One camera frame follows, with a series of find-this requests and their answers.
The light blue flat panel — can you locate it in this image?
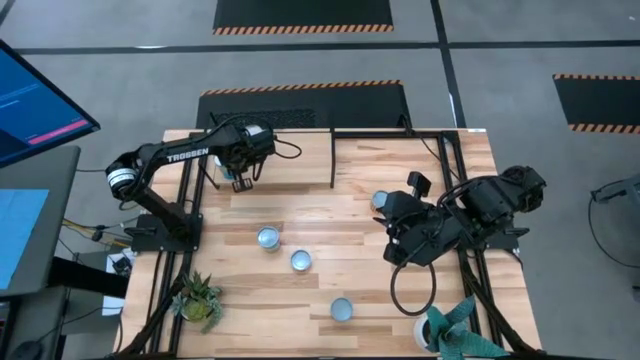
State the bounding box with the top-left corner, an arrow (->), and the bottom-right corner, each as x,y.
0,188 -> 50,291

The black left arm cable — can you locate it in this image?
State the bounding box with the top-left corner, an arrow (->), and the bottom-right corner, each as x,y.
272,135 -> 304,161

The white box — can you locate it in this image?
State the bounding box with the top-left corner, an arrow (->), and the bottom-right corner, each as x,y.
101,248 -> 135,317

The black hazard-striped floor mat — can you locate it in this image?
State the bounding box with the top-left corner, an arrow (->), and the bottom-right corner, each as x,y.
213,0 -> 395,36
552,73 -> 640,135
195,79 -> 413,130

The blue computer monitor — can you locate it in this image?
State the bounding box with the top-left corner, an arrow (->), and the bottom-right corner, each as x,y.
0,39 -> 101,169

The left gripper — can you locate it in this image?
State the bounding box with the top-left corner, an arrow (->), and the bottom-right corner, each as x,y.
214,122 -> 277,194

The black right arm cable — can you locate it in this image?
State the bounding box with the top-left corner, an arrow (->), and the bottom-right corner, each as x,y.
389,259 -> 438,318

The yellow bean-pattern can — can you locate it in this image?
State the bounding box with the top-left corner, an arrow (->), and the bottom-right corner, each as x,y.
369,189 -> 390,214

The green succulent plant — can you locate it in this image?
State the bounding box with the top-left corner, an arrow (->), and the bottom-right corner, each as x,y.
171,271 -> 225,334

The pink and blue corn can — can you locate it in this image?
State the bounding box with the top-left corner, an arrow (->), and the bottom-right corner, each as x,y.
329,296 -> 355,322

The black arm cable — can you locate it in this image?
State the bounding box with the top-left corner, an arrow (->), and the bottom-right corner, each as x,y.
389,259 -> 438,318
272,135 -> 304,161

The wooden shelf black metal frame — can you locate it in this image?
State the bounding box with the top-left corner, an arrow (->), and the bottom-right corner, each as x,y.
199,112 -> 337,192

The black aluminium table frame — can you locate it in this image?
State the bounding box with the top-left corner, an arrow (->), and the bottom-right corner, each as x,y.
117,128 -> 549,360

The grey desk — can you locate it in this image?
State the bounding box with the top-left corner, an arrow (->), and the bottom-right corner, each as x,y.
0,145 -> 130,360

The yellow eggs can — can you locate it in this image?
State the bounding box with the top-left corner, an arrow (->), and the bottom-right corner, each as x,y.
290,249 -> 314,274

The teal plant in white pot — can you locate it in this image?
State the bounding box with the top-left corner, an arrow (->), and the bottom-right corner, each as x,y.
413,294 -> 510,360

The yellow cable bundle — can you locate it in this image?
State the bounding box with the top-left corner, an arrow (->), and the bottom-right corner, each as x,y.
62,217 -> 132,250

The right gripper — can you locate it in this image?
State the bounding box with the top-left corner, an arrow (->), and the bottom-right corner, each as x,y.
372,171 -> 464,268

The magenta chicken soup can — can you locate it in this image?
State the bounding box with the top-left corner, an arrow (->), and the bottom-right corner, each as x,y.
256,226 -> 282,254

